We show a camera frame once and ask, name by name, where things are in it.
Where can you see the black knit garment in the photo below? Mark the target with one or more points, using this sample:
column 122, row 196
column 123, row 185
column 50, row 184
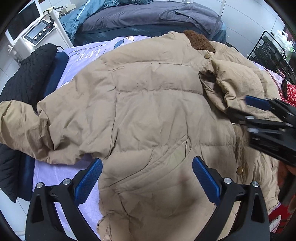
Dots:
column 25, row 86

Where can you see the teal blue quilt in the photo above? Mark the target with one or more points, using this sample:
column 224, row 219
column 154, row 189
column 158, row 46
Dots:
column 72, row 21

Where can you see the white control panel unit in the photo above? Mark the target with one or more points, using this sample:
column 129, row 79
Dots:
column 46, row 30

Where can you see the tan puffer jacket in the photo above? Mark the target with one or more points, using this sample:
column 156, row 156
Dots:
column 150, row 129

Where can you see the grey blanket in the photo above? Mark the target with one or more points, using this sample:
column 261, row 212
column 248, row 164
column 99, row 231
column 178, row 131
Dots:
column 156, row 13

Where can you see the white monitor device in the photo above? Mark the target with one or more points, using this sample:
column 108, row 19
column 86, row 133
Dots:
column 28, row 16

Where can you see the navy blue garment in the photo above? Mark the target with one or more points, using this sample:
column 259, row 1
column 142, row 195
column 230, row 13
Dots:
column 27, row 163

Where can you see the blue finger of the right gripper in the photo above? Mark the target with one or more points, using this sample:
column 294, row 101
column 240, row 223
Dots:
column 249, row 120
column 284, row 111

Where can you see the metal pole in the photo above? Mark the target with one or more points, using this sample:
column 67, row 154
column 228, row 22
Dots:
column 219, row 14

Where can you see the lavender floral bed sheet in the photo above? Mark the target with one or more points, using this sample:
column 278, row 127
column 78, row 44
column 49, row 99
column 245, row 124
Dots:
column 87, row 55

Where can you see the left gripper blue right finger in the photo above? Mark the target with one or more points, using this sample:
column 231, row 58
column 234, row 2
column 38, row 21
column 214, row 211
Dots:
column 251, row 222

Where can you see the black wire rack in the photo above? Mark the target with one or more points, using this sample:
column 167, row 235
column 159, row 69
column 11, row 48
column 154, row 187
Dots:
column 269, row 53

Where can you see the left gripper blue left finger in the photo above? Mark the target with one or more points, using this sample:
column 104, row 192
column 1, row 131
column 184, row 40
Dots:
column 43, row 222

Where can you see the red floral padded garment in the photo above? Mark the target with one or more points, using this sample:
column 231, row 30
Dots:
column 288, row 93

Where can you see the right hand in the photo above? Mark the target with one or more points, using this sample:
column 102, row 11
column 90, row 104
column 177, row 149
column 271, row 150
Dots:
column 285, row 176

